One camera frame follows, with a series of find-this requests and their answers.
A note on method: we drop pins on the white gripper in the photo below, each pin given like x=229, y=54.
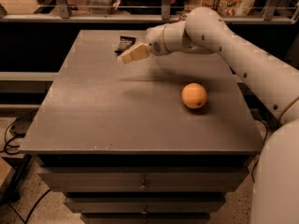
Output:
x=155, y=43

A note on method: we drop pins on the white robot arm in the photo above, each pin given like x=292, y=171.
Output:
x=275, y=198

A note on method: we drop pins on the black rxbar chocolate bar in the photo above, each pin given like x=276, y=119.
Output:
x=125, y=43

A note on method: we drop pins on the black bag behind railing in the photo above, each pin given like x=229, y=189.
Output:
x=146, y=0

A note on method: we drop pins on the orange fruit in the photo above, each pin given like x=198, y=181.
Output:
x=194, y=95

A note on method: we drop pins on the grey drawer cabinet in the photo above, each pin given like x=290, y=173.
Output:
x=119, y=143

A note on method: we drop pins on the metal railing shelf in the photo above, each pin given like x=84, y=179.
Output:
x=165, y=11

